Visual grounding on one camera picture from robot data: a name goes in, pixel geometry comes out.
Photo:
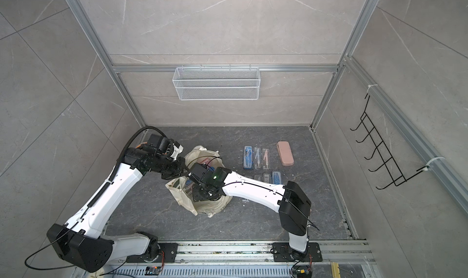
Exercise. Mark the pink glasses case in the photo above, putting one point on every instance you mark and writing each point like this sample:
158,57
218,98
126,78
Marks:
285,153

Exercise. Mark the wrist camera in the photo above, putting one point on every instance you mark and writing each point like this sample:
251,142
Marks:
164,146
200,173

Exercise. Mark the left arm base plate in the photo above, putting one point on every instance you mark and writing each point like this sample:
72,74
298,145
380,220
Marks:
162,252

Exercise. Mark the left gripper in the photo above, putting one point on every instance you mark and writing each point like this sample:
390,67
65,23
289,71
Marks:
181,163

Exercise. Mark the white wire mesh basket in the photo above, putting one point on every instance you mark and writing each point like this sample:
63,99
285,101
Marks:
217,83

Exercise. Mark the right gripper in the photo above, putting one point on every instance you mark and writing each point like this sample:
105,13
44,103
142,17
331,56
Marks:
197,194

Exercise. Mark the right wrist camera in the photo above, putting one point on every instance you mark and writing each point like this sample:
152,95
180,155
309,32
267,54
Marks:
200,173

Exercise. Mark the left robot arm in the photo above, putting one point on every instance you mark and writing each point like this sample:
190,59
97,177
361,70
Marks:
80,241

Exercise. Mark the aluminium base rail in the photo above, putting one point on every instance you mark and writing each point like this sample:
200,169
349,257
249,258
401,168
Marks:
253,252

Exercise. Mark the small clear plastic box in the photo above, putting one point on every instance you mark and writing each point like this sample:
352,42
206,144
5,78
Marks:
265,159

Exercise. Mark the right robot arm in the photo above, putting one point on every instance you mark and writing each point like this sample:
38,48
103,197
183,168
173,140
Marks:
289,200

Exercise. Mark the blue box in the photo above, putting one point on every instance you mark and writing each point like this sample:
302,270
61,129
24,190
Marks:
276,178

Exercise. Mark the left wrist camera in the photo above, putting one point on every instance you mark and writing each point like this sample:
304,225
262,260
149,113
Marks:
164,146

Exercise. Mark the floral canvas tote bag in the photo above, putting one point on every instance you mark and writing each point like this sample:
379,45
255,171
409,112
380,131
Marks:
181,188

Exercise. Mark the black wire hook rack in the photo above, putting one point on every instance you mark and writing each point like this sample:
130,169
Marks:
382,151

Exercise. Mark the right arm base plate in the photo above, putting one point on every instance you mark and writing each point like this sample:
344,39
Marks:
296,252

